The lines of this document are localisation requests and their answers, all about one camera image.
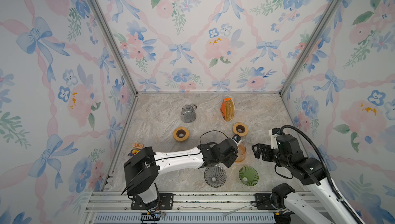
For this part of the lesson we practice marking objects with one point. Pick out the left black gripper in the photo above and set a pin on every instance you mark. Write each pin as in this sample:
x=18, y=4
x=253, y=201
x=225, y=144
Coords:
x=232, y=159

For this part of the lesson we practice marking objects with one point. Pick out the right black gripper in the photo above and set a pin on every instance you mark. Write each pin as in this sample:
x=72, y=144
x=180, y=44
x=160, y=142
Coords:
x=258, y=150

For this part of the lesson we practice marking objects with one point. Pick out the orange glass carafe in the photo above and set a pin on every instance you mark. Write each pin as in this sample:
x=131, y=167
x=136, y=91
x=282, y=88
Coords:
x=241, y=153

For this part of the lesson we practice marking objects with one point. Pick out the green glass dripper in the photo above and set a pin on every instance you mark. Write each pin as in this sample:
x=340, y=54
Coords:
x=248, y=176

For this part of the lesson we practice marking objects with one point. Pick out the orange coffee filter packet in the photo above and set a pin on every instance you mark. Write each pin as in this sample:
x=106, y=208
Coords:
x=227, y=109

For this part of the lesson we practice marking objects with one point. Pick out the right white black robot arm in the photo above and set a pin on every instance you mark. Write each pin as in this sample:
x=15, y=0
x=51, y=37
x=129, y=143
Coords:
x=315, y=175

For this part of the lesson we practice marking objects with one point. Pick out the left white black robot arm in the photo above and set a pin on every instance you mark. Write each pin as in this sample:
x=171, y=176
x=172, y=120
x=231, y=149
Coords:
x=142, y=169

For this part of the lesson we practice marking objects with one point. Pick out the clear grey glass dripper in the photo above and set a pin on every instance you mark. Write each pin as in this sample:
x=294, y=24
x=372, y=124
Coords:
x=215, y=176

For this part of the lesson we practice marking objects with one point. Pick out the clear grey glass pitcher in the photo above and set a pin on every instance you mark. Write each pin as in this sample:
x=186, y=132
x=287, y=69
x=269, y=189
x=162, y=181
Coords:
x=188, y=114

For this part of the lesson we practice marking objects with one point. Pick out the small orange yellow toy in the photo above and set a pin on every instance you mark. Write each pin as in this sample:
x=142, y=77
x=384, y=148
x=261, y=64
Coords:
x=136, y=148

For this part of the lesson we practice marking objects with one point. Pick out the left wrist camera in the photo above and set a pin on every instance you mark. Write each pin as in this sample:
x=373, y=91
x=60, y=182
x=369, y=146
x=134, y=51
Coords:
x=237, y=139

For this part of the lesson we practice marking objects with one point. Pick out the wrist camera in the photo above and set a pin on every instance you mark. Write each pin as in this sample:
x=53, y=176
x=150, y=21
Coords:
x=237, y=139
x=274, y=133

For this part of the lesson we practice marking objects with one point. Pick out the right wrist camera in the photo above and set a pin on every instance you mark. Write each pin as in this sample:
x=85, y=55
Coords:
x=274, y=133

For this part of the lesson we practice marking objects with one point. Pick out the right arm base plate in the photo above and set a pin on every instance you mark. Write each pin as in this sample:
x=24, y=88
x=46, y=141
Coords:
x=263, y=201

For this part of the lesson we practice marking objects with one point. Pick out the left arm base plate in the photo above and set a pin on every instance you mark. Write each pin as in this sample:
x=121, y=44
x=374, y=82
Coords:
x=165, y=202

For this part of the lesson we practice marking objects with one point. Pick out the aluminium frame rail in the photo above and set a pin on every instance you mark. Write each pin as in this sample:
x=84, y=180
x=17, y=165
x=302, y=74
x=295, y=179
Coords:
x=188, y=208

